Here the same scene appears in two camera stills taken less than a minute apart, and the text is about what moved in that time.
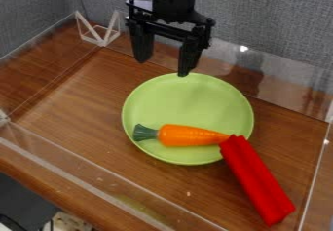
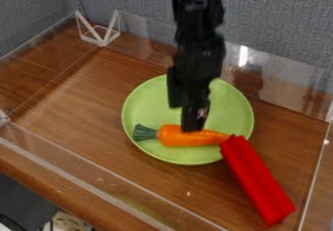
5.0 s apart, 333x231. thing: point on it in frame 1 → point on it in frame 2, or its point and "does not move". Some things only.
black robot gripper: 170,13 → 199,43
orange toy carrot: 178,134 does not move
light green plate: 196,100 does not move
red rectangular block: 268,195 does not move
